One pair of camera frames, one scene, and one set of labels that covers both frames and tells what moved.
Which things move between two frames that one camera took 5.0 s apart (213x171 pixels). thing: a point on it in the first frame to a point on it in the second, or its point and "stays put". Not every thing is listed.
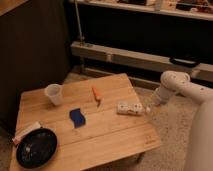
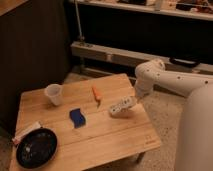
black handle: [189, 62] stays put
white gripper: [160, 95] to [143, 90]
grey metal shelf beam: [140, 58] stays put
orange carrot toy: [97, 94] stays put
